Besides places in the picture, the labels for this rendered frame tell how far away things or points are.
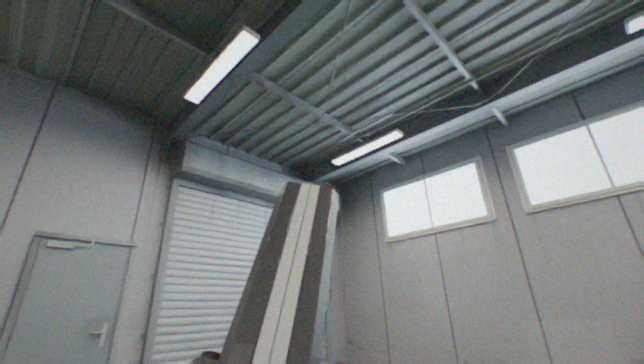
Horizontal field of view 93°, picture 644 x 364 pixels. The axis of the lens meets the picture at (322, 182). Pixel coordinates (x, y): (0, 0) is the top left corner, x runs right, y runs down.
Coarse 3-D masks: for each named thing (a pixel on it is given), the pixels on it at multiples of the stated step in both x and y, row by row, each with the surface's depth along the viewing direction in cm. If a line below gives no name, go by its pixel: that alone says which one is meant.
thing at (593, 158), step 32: (576, 128) 420; (608, 128) 395; (640, 128) 373; (544, 160) 437; (576, 160) 410; (608, 160) 386; (640, 160) 365; (544, 192) 427; (576, 192) 401; (608, 192) 380
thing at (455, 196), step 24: (456, 168) 528; (384, 192) 623; (408, 192) 582; (432, 192) 547; (456, 192) 516; (480, 192) 489; (408, 216) 569; (432, 216) 536; (456, 216) 506; (480, 216) 480
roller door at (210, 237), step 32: (192, 192) 464; (224, 192) 499; (192, 224) 449; (224, 224) 485; (256, 224) 528; (160, 256) 402; (192, 256) 437; (224, 256) 469; (160, 288) 390; (192, 288) 422; (224, 288) 454; (160, 320) 383; (192, 320) 409; (224, 320) 440; (160, 352) 373; (192, 352) 397
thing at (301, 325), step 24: (312, 192) 9; (312, 216) 8; (312, 240) 8; (312, 264) 7; (288, 288) 6; (312, 288) 7; (288, 312) 6; (312, 312) 6; (288, 336) 6; (312, 336) 6; (288, 360) 5; (312, 360) 5
